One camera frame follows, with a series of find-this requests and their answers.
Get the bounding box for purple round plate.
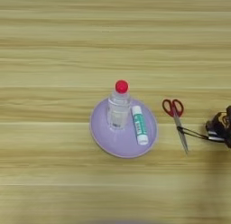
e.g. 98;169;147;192
89;97;159;159

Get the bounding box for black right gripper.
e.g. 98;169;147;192
205;105;231;150

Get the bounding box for clear bottle red cap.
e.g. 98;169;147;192
106;79;132;131

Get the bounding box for white green glue stick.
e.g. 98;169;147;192
131;105;150;146

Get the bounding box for black yellow tape measure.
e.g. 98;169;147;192
176;111;230;141

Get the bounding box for red handled scissors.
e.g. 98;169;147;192
162;98;190;155

